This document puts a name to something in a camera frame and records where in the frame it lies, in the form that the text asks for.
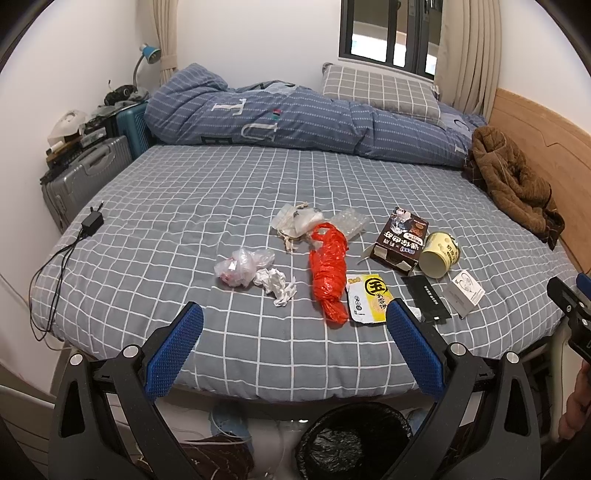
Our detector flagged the dark framed window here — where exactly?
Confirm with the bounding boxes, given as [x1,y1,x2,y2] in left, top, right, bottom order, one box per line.
[339,0,444,80]

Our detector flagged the black lined trash bin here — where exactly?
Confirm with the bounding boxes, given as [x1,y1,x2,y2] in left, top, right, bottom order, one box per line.
[294,402,413,480]

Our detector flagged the yellow paper cup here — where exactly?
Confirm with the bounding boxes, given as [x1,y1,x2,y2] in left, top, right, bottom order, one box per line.
[419,231,461,279]

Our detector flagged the brown fleece jacket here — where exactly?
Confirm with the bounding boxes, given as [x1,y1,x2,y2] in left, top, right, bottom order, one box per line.
[463,126,565,249]

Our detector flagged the small white box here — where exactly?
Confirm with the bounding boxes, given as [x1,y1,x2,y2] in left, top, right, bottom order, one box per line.
[444,270,485,318]

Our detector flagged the person's right hand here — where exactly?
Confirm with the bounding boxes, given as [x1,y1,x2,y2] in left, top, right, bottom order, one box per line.
[558,361,591,440]

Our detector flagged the blue slipper left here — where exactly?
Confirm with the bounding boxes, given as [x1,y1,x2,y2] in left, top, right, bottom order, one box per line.
[209,400,253,450]

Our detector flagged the black clutter on suitcase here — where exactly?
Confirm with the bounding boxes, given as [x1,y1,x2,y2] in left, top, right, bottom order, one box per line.
[104,85,149,106]

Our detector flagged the black power adapter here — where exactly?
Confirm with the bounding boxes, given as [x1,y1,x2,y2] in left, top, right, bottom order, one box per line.
[80,203,104,239]

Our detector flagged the blue striped duvet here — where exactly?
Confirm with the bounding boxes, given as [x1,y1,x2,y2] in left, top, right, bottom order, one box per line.
[144,63,486,169]

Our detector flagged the wooden headboard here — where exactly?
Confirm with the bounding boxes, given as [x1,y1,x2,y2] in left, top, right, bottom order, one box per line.
[489,88,591,273]

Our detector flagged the white tissue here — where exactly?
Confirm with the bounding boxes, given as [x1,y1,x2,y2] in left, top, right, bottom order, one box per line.
[253,268,297,307]

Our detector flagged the blue desk lamp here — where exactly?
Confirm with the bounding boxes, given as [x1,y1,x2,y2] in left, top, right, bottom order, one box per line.
[132,43,161,90]

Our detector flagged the beige curtain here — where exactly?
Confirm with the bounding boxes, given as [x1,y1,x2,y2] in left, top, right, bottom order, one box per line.
[151,0,178,85]
[434,0,502,119]

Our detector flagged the grey hard suitcase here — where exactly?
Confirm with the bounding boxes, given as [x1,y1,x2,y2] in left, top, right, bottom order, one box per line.
[41,136,132,233]

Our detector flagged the red plastic bag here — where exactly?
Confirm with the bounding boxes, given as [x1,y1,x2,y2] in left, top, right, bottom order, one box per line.
[308,222,349,325]

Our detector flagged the teal suitcase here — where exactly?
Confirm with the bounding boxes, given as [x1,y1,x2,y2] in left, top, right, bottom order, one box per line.
[115,102,154,160]

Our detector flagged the black charger cable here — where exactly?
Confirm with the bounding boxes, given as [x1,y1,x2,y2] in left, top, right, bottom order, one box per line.
[28,227,89,342]

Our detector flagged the white device on suitcase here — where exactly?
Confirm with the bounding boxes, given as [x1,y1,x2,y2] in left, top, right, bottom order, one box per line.
[47,109,87,147]

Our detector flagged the grey checked pillow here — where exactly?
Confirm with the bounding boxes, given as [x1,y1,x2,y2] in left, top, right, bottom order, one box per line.
[322,63,444,127]

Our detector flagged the clear bubble wrap sheet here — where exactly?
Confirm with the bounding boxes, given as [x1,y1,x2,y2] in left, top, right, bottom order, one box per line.
[329,208,370,241]

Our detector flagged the brown cookie box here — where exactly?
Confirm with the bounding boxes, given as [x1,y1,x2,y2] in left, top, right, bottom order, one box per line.
[362,207,429,274]

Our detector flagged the yellow rice cracker wrapper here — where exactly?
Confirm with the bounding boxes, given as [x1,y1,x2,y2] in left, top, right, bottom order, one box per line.
[346,274,394,325]

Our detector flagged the grey checked bed sheet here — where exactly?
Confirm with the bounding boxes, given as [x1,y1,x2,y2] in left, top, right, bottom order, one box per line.
[30,144,581,403]

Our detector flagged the black card package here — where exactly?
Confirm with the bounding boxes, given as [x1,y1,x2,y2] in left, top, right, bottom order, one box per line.
[403,275,452,324]

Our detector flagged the clear plastic bag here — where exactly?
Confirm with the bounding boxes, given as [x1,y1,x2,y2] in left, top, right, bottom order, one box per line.
[214,248,274,287]

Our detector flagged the brown patterned left trouser leg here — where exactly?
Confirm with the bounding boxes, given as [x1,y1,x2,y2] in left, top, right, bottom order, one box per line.
[180,434,254,480]

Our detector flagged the beige curtain right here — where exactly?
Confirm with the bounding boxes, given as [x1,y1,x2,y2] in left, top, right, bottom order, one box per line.
[434,0,502,119]

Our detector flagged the white drawstring pouch bag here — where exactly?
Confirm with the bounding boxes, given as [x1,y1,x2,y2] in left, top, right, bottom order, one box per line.
[270,202,325,253]

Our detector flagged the beige curtain left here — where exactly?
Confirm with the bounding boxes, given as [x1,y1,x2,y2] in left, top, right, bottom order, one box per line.
[151,0,178,85]

